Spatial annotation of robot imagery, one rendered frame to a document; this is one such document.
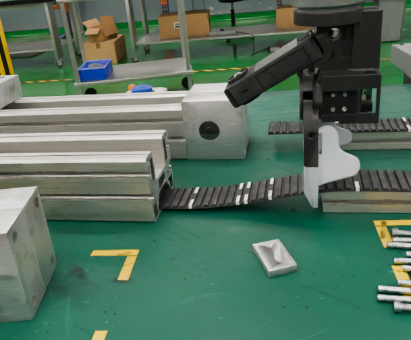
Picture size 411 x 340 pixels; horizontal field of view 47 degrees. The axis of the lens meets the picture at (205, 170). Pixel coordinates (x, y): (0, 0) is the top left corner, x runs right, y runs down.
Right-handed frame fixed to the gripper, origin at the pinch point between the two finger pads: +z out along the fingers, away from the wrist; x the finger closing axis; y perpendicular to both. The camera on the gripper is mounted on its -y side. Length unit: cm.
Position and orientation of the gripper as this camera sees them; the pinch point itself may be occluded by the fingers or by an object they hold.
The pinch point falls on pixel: (308, 182)
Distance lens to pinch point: 59.1
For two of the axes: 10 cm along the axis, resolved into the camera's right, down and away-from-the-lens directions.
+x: 1.8, -4.3, 8.9
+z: 0.9, 9.0, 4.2
